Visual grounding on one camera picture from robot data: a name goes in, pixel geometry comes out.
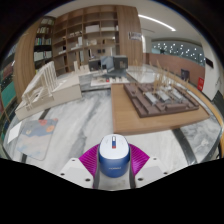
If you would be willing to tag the red wall sign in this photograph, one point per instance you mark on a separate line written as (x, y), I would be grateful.
(200, 84)

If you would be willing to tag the bookshelf with colourful books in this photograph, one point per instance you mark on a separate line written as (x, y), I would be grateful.
(6, 90)

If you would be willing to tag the long ceiling light strip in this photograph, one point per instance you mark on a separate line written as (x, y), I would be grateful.
(156, 22)

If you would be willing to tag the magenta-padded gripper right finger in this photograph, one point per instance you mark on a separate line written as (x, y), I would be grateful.
(151, 170)

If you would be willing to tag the white and blue computer mouse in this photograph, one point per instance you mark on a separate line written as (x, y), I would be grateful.
(114, 156)

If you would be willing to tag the small wall sign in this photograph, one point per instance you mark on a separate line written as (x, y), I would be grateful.
(135, 36)

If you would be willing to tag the brown model on wooden board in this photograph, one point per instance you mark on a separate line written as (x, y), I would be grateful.
(126, 116)

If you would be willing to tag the flat white site model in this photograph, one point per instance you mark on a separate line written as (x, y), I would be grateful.
(103, 81)

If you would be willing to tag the wooden shelf unit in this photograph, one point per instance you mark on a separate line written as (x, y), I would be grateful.
(96, 33)

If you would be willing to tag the dark bookshelf with white books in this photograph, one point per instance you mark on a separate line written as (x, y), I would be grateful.
(43, 43)

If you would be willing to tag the group of small ceiling lights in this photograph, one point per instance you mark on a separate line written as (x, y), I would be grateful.
(180, 51)

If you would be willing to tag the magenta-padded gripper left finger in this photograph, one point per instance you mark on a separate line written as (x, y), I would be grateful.
(76, 170)

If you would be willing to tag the white architectural model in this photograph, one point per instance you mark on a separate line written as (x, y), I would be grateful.
(63, 93)

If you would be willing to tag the pastel printed mouse pad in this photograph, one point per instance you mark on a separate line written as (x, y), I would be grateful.
(36, 140)

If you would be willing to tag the dark grey house model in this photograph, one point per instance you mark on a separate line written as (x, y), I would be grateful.
(115, 63)

